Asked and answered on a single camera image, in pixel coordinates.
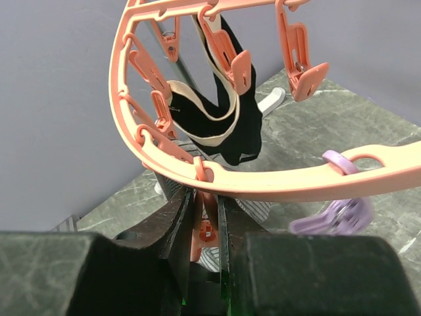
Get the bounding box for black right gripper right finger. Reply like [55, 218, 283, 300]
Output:
[218, 196, 420, 315]

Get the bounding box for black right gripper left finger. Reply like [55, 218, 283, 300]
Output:
[1, 188, 193, 315]

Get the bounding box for grey striped boxer underwear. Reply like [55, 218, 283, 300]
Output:
[175, 140, 271, 273]

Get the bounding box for pink round clip hanger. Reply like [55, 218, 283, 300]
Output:
[109, 1, 420, 201]

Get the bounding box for black underwear white waistband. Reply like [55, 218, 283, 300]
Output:
[166, 16, 262, 166]

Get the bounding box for lilac clothes peg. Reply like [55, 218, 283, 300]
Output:
[288, 149, 374, 236]

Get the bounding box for silver clothes rack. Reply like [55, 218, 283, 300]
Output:
[143, 18, 287, 195]

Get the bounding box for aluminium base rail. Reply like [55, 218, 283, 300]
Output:
[50, 215, 81, 232]

